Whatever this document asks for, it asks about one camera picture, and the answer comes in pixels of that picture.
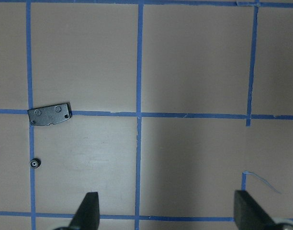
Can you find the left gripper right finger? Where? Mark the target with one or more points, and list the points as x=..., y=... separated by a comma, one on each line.
x=248, y=214

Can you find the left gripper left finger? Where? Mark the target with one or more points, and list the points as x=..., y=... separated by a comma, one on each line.
x=87, y=216

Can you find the black bearing gear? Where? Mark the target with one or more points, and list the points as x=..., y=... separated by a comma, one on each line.
x=35, y=163

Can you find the black brake pad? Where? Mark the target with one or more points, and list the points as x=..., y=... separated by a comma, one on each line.
x=50, y=115

